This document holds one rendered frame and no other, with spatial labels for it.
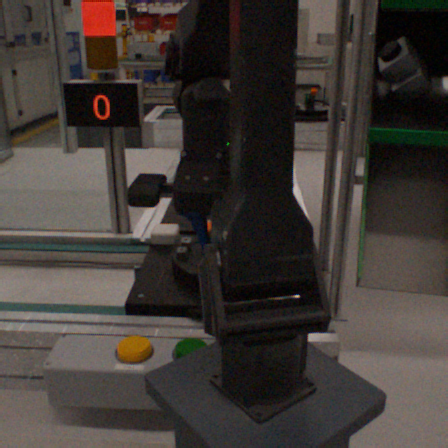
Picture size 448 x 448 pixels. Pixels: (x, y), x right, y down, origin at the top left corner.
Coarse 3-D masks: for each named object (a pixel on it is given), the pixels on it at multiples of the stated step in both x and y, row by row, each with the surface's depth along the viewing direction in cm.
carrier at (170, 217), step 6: (168, 210) 103; (174, 210) 103; (168, 216) 100; (174, 216) 100; (180, 216) 100; (162, 222) 97; (168, 222) 97; (174, 222) 97; (180, 222) 97; (186, 222) 97; (180, 228) 95; (186, 228) 95; (192, 228) 95; (192, 234) 94
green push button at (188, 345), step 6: (180, 342) 62; (186, 342) 62; (192, 342) 62; (198, 342) 62; (204, 342) 62; (180, 348) 61; (186, 348) 61; (192, 348) 61; (198, 348) 61; (180, 354) 60; (186, 354) 60
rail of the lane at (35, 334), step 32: (0, 320) 69; (32, 320) 69; (64, 320) 68; (96, 320) 68; (128, 320) 68; (160, 320) 68; (192, 320) 69; (0, 352) 68; (32, 352) 67; (0, 384) 70; (32, 384) 70
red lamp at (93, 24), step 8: (88, 8) 76; (96, 8) 76; (104, 8) 76; (112, 8) 77; (88, 16) 77; (96, 16) 76; (104, 16) 77; (112, 16) 78; (88, 24) 77; (96, 24) 77; (104, 24) 77; (112, 24) 78; (88, 32) 78; (96, 32) 77; (104, 32) 77; (112, 32) 78
